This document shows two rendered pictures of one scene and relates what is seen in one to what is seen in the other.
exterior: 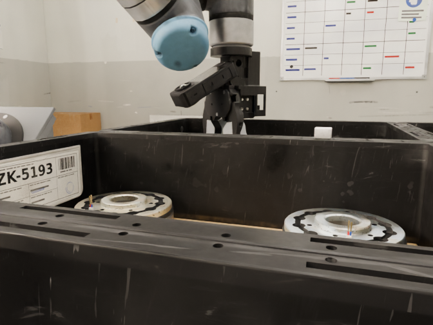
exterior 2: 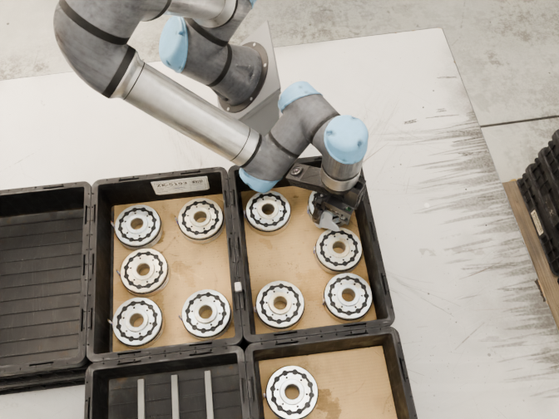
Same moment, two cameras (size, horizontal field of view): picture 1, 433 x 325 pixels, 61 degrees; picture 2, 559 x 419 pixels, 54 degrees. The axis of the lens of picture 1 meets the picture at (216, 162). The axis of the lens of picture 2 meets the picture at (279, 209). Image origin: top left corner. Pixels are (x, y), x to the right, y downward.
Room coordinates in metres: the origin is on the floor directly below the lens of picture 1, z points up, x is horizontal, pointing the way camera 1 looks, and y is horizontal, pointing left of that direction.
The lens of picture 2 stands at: (0.33, -0.46, 1.98)
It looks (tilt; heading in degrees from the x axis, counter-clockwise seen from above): 64 degrees down; 66
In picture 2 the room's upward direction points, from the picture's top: straight up
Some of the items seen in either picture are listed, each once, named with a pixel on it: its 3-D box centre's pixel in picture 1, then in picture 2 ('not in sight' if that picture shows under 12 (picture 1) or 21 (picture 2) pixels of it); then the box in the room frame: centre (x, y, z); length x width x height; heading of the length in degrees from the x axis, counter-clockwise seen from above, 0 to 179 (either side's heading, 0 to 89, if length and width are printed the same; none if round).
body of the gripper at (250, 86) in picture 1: (234, 85); (339, 191); (0.65, -0.03, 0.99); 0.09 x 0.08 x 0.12; 125
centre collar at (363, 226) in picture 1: (342, 222); (205, 312); (0.31, -0.11, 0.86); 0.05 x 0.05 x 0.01
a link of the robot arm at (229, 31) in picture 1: (230, 36); (341, 169); (0.65, -0.02, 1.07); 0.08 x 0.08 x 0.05
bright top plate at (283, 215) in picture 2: not in sight; (268, 210); (0.53, 0.05, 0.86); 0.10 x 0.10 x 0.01
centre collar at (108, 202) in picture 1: (124, 200); (200, 217); (0.38, 0.10, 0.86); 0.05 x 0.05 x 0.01
